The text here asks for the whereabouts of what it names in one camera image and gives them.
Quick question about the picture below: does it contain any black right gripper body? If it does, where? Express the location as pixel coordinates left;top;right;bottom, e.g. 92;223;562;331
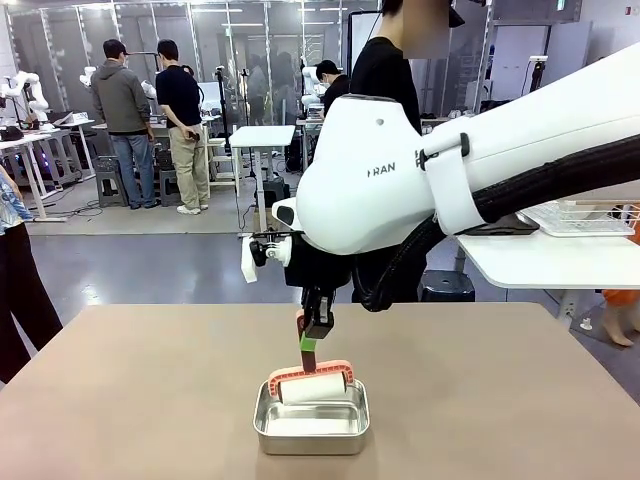
284;234;354;301

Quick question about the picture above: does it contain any pink lint roller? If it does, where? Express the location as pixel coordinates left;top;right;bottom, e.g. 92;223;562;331
267;308;356;407

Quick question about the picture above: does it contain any cardboard box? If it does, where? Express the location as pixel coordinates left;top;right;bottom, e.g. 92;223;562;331
252;206;276;234

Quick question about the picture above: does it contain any dark grey stool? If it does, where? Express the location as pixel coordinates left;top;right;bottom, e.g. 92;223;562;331
263;180;291;211

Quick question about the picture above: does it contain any steel rectangular tray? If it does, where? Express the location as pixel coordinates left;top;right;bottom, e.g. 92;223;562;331
252;379;372;456

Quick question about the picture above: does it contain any dark blue stool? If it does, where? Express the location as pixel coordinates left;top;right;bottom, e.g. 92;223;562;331
419;269;476;303

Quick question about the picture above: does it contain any white step stool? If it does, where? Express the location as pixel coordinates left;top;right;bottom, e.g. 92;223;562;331
204;137;239;189

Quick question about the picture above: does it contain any white standing desk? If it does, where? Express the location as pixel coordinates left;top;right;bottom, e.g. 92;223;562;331
228;124;297;239

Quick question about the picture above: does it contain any grey plastic stool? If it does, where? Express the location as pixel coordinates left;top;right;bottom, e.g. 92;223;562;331
158;169;182;207
93;155;129;209

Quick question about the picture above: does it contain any person with black top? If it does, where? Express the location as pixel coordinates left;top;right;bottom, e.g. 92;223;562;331
315;59;352;117

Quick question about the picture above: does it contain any wooden shoe rack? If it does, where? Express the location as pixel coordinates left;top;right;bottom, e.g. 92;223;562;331
419;112;476;135

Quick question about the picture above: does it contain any person in black t-shirt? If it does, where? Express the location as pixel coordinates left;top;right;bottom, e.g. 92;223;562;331
349;0;466;304

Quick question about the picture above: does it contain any person in khaki trousers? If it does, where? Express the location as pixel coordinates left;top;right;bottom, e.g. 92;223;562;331
155;38;211;216

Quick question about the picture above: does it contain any white side table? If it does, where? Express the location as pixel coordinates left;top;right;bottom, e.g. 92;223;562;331
455;219;640;326

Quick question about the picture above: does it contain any tall whiteboard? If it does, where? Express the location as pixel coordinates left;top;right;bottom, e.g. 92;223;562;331
348;10;382;66

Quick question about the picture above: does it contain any person in grey hoodie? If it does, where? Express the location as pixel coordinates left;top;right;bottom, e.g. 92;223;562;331
89;38;161;210

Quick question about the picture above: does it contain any person in black trousers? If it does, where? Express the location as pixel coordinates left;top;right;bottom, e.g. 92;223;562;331
0;164;64;384

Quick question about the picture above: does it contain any black light stand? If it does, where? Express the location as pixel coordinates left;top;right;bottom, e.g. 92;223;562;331
522;55;549;94

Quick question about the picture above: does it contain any person in orange skirt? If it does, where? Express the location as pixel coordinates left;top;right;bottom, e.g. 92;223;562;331
601;202;640;347

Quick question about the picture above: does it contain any white lab desk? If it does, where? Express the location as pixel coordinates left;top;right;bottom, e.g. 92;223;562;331
0;130;69;223

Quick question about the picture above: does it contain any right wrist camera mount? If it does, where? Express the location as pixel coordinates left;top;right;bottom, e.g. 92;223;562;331
241;228;301;285

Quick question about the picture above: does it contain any black camera tripod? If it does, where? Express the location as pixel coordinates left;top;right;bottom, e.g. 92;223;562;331
214;65;232;154
239;69;257;180

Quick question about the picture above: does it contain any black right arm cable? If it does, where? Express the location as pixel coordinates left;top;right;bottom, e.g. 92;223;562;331
352;142;640;314

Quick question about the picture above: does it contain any white wire dish rack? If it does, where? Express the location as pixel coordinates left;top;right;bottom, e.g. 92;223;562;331
517;198;640;238

